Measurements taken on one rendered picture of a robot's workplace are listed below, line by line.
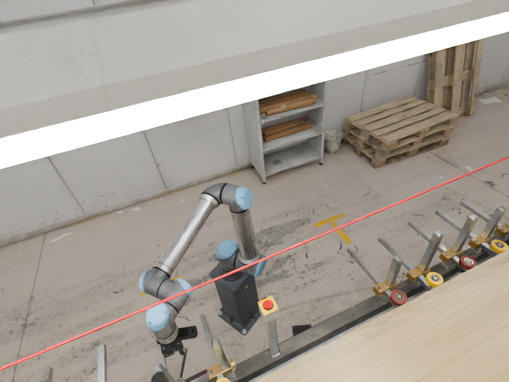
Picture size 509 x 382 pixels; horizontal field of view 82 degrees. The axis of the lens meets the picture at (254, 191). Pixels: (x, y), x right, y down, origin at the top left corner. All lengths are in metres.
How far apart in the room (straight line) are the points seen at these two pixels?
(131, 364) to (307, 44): 2.72
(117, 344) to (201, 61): 2.82
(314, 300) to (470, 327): 1.28
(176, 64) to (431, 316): 1.73
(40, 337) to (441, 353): 3.01
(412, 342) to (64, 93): 1.67
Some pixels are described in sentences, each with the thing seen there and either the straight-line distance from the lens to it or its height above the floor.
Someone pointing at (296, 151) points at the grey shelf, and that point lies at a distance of 4.18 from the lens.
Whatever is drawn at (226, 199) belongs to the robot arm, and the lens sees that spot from 1.53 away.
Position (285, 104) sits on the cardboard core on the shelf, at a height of 0.97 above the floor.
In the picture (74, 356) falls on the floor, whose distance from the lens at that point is 3.10.
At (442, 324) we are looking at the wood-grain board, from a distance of 1.82.
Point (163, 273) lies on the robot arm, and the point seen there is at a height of 1.35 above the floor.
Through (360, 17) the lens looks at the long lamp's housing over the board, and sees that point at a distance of 0.30.
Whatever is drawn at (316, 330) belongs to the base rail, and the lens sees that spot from 1.87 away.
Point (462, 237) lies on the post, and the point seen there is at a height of 1.00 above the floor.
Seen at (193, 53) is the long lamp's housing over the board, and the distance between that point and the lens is 0.23.
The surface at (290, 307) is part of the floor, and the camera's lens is 2.72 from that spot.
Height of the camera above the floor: 2.41
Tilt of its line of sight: 40 degrees down
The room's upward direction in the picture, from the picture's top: 8 degrees counter-clockwise
